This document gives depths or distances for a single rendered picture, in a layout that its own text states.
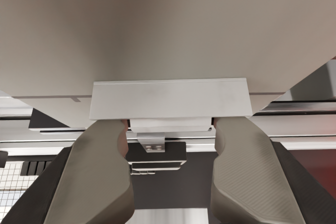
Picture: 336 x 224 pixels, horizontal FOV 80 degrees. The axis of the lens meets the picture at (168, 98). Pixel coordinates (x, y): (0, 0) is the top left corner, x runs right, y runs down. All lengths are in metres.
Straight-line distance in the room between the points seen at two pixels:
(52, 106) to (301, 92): 0.65
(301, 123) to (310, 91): 0.14
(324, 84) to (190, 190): 0.49
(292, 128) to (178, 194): 0.40
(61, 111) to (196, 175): 0.60
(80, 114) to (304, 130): 0.49
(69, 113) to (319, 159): 0.84
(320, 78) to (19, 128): 0.74
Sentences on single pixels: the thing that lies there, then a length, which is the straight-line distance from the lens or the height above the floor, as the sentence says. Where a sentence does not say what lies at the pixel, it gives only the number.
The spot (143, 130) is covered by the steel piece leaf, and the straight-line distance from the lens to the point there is 0.23.
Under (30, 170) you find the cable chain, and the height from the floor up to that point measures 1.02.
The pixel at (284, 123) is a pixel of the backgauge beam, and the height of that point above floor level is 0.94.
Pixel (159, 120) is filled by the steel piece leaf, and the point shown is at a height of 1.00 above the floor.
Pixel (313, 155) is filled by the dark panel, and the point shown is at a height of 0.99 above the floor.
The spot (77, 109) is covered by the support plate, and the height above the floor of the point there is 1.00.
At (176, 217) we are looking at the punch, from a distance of 0.23.
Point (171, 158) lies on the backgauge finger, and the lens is 0.41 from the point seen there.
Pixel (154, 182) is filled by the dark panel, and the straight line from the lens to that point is 0.73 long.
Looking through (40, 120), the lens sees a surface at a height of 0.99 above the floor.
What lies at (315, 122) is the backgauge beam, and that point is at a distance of 0.58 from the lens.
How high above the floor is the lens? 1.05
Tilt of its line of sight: 22 degrees down
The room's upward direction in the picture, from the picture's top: 179 degrees clockwise
